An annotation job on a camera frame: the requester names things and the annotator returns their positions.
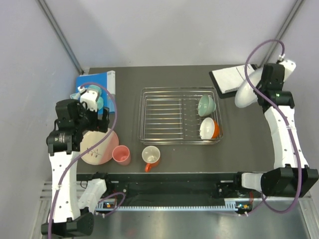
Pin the chrome wire dish rack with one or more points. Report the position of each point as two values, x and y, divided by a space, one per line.
169 115

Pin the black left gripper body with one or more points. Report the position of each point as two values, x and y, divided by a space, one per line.
88 118

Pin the grey slotted cable duct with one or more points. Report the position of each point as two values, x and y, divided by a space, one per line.
229 205

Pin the pink plastic cup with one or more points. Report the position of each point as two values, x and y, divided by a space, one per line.
121 154

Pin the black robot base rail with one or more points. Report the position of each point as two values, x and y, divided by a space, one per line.
146 186

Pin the white paper stack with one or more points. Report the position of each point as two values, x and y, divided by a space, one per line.
229 79

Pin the black clipboard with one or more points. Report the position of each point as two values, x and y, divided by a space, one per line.
222 96

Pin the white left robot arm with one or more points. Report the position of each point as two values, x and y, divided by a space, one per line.
70 216

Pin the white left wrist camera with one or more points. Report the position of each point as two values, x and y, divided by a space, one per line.
89 96

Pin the white bowl orange outside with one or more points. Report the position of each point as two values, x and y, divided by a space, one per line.
209 129

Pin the white plate blue rim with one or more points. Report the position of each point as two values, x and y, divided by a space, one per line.
245 95

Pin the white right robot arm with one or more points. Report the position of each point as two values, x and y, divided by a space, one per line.
291 173

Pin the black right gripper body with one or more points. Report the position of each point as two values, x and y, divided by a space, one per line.
258 87

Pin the pink plate with leaf motif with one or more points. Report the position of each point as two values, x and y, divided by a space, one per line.
103 152

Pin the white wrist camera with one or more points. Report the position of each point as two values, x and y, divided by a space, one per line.
288 64
89 96

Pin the mint green ceramic bowl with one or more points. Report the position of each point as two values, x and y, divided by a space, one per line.
206 106

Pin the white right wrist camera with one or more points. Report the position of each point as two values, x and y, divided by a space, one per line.
288 64

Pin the orange ceramic mug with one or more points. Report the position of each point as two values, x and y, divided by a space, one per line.
151 156

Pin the blue book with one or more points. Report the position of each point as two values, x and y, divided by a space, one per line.
106 79

